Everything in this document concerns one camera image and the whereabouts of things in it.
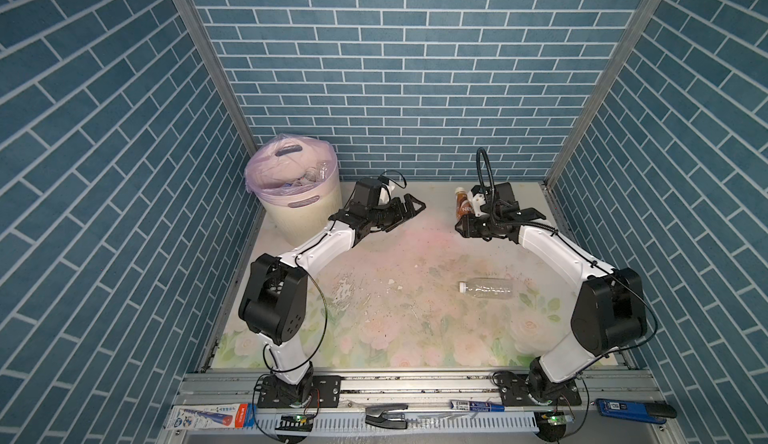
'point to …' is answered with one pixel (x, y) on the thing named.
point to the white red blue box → (210, 416)
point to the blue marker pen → (476, 406)
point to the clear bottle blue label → (317, 173)
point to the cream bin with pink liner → (296, 182)
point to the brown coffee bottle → (460, 197)
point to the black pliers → (390, 416)
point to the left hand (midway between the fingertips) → (418, 211)
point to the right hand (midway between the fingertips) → (460, 222)
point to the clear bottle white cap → (488, 288)
